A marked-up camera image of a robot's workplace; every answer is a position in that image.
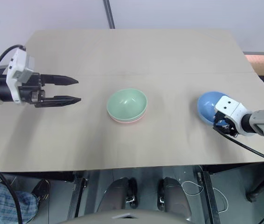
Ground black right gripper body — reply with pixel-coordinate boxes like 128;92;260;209
224;116;239;138

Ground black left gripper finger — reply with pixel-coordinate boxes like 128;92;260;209
35;95;82;109
40;74;79;86

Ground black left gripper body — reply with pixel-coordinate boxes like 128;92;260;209
19;72;46;108

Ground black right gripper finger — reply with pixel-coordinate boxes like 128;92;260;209
213;125;230;135
213;111;224;128

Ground blue bowl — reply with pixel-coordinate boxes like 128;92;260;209
197;91;229;127

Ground green bowl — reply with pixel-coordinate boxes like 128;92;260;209
106;88;148;120

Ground pink bowl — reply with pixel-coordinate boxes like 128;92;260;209
108;108;148;125

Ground black metal table leg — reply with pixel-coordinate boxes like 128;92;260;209
69;171;89;218
197;165;222;224

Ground black chair base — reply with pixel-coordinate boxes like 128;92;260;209
245;171;264;203

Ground brown cardboard box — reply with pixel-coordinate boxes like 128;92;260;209
244;54;264;76

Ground black shoe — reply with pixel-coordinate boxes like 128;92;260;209
31;179;51;202

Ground blue plaid trouser leg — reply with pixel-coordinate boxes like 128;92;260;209
0;181;40;224

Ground grey robot torso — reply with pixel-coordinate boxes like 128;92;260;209
59;208;193;224

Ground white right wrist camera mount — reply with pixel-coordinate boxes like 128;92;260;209
215;97;257;137

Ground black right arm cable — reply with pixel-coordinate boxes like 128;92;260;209
213;127;264;162

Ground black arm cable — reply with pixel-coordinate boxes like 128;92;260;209
213;127;264;162
0;44;27;76

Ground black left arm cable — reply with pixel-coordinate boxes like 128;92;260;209
0;44;27;76

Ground thin white floor cable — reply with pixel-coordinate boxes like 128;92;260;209
181;181;229;213

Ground grey wall strip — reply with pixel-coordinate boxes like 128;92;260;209
102;0;117;30

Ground black thick hanging cable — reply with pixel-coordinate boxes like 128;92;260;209
0;150;23;224

